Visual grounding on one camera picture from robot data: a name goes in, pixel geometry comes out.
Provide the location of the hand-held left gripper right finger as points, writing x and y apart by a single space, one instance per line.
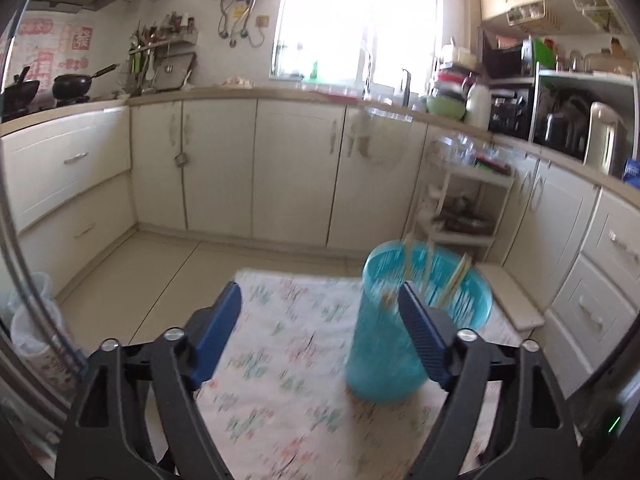
422 330

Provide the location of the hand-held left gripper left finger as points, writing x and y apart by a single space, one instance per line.
220 330

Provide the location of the teal plastic cup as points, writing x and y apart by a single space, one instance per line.
380 360

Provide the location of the wooden chopstick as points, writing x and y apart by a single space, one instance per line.
457 277

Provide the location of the floral tablecloth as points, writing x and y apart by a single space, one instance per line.
290 385

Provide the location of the white trolley shelf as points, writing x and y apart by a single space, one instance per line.
460 180

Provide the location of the cream base cabinets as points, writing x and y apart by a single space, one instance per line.
290 170

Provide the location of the cream cabinet with drawers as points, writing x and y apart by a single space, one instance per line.
590 260

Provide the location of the cream drawer unit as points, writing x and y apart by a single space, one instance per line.
65 175

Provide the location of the green bowl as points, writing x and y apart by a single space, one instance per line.
445 106

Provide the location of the white plastic jug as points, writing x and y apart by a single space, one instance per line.
479 107

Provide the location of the beige kitchen countertop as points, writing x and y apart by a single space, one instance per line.
225 94

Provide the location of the metal kettle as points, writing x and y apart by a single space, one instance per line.
557 130

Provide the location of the metal sink faucet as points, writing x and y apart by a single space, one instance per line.
406 85

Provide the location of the stack of food containers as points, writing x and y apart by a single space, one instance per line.
452 72

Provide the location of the grey tray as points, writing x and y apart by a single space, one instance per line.
172 72

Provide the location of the blue box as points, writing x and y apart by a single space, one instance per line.
632 170

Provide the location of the white electric thermos pot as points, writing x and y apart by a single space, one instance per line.
602 135

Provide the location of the green bottle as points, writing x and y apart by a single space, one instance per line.
314 71

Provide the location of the black microwave oven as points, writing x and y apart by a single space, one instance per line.
507 60

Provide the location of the black wok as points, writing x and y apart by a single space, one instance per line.
70 87
20 95

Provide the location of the metal counter rack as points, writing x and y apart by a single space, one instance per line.
580 77

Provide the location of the kitchen window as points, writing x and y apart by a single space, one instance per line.
350 15

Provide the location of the wall utensil rack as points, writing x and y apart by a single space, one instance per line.
165 35

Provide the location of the red wall stickers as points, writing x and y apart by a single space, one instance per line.
50 45

